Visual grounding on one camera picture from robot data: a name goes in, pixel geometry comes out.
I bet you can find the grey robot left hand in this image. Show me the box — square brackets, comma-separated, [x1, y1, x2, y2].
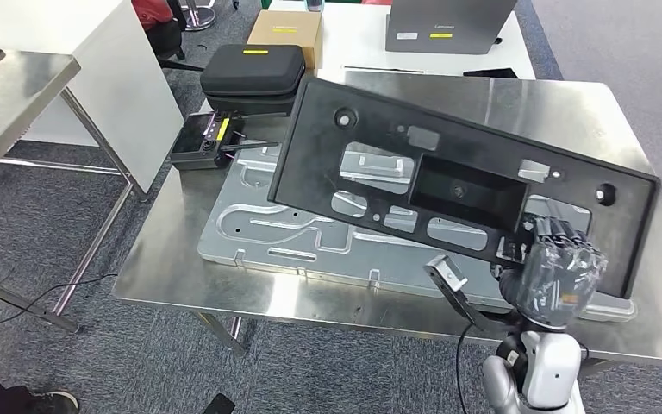
[201, 392, 237, 414]

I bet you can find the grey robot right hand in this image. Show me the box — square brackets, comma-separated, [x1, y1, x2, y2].
[496, 216, 609, 332]

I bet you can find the black plastic plate bracket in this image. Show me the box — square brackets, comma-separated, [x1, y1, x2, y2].
[266, 75, 662, 300]

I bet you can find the stainless steel workbench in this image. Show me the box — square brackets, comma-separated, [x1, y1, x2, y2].
[112, 69, 662, 373]

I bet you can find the person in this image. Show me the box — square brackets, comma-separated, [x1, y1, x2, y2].
[0, 373, 81, 414]

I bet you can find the stamped metal panel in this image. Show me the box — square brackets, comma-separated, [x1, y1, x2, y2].
[197, 145, 638, 323]

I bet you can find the black handheld controller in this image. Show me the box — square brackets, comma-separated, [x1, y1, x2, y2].
[169, 111, 281, 172]

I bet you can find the grey laptop box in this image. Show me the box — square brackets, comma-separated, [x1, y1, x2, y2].
[384, 0, 519, 56]

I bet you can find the white cabinet panel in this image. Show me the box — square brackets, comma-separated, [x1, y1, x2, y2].
[0, 0, 185, 196]

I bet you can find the black zip case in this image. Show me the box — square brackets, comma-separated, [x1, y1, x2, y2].
[199, 43, 307, 118]

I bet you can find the stainless steel side table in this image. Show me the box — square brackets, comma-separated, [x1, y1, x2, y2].
[0, 48, 151, 336]

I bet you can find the cardboard box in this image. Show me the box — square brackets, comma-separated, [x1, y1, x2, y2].
[246, 9, 325, 72]

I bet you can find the chrome round base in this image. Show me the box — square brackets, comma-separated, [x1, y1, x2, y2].
[179, 0, 218, 33]

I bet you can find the black camera bracket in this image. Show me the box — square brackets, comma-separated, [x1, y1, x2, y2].
[428, 273, 518, 338]

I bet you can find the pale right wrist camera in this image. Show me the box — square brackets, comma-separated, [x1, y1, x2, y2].
[425, 255, 469, 292]

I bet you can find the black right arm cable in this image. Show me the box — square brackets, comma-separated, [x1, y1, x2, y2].
[455, 323, 476, 414]

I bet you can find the black floor cable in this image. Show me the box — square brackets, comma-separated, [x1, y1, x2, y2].
[0, 273, 120, 334]

